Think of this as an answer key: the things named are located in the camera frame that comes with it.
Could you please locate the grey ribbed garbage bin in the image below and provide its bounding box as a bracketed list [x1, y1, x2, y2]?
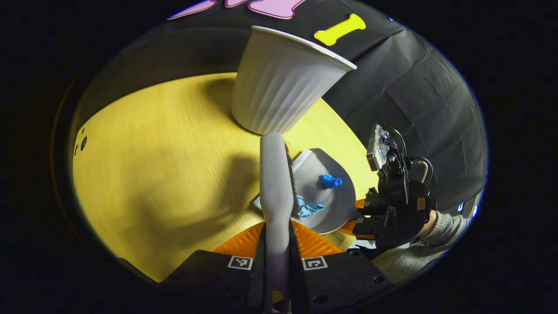
[231, 25, 357, 135]

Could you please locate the dark blue paper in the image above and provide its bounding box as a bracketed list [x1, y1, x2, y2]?
[319, 174, 343, 189]

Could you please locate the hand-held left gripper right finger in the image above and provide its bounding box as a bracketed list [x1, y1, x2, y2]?
[289, 220, 393, 312]

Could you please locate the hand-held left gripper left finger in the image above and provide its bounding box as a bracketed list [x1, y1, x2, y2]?
[158, 221, 266, 312]

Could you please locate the light blue paper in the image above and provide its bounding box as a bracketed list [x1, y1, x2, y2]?
[296, 195, 327, 218]

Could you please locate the yellow wooden desktop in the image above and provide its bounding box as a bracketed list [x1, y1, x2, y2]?
[72, 72, 380, 283]

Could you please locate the grey dustpan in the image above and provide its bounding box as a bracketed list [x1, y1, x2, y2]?
[252, 148, 367, 235]

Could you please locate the small grey broom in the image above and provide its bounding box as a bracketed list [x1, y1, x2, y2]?
[259, 132, 301, 314]

